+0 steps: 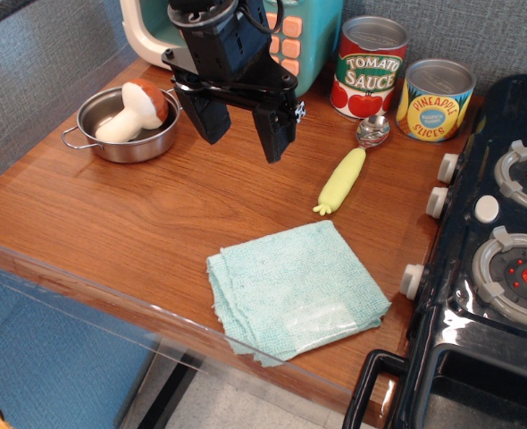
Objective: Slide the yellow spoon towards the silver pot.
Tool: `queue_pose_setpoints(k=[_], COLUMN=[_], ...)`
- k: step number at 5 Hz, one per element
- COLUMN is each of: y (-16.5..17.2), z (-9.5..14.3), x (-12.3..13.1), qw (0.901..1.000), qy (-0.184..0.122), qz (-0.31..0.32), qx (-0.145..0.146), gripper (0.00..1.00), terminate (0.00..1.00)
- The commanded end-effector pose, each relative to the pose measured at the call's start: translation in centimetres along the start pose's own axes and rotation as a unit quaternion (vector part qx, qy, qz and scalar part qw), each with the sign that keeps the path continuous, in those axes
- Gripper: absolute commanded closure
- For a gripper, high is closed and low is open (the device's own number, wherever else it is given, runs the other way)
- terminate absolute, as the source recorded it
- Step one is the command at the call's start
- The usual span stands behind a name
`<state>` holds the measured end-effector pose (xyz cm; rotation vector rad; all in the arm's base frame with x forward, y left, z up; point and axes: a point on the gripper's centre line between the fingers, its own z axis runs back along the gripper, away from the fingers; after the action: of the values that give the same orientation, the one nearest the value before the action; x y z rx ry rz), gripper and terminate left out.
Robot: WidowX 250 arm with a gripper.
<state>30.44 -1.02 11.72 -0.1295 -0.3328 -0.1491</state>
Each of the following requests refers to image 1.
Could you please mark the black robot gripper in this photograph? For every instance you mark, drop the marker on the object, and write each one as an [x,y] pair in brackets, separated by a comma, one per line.
[227,57]

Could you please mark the yellow handled metal spoon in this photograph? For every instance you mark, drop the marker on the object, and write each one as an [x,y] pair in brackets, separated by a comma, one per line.
[370,132]

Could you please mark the silver metal pot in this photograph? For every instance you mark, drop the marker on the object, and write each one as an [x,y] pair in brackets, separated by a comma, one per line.
[101,108]

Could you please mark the toy mushroom brown cap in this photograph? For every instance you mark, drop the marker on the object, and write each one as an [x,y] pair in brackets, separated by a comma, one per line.
[144,108]

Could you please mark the teal toy microwave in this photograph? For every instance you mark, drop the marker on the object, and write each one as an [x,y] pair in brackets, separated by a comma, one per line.
[306,41]

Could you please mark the tomato sauce can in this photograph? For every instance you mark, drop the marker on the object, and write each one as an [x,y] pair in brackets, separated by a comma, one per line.
[372,51]

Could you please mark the light blue folded cloth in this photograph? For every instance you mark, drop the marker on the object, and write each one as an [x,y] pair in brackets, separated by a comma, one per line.
[293,291]

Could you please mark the pineapple slices can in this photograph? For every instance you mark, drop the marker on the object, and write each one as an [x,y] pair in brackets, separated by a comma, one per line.
[434,99]

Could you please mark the black toy stove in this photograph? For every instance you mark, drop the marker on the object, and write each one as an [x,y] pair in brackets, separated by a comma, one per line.
[466,364]

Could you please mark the clear acrylic barrier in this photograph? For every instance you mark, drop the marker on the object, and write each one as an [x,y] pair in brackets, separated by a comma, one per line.
[75,354]

